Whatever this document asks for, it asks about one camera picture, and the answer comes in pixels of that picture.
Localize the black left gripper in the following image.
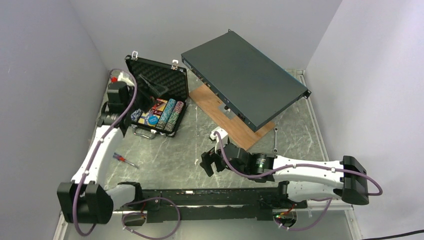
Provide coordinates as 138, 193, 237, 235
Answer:
124, 75, 168, 114

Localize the red triangular token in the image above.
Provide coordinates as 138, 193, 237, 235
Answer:
155, 100, 168, 112

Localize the black poker chip case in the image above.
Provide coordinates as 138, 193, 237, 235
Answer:
125, 51, 189, 139

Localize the blue round button chip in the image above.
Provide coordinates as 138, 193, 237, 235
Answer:
146, 114, 160, 127

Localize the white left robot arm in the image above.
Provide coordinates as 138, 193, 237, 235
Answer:
57, 76, 168, 226

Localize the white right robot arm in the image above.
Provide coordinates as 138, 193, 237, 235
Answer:
200, 143, 370, 208

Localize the teal poker chip row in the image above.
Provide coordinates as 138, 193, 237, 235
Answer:
156, 98, 177, 130

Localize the yellow blue chip row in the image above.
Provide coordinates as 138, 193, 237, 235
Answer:
130, 109, 143, 123

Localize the wooden board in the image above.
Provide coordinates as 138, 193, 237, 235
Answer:
189, 85, 276, 150

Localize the lower playing card deck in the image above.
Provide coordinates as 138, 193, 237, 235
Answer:
137, 112, 151, 125

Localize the small silver wrench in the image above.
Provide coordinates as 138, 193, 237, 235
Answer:
273, 127, 279, 154

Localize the purple green chip row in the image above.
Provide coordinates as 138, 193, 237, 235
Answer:
164, 101, 185, 132

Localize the blue red screwdriver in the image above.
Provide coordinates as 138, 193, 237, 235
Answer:
113, 152, 139, 169

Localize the dark rack server unit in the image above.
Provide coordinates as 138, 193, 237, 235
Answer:
181, 30, 311, 132

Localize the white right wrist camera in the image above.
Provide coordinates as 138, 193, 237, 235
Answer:
209, 126, 229, 147

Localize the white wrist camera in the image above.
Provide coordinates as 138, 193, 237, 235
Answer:
110, 72, 135, 87
209, 126, 229, 147

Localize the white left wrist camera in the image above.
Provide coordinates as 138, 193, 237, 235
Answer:
110, 72, 135, 87

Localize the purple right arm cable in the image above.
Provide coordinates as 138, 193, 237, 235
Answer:
213, 130, 384, 197

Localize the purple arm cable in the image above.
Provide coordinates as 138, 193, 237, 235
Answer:
72, 68, 181, 240
213, 130, 384, 197

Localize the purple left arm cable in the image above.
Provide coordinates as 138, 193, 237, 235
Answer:
72, 68, 181, 240

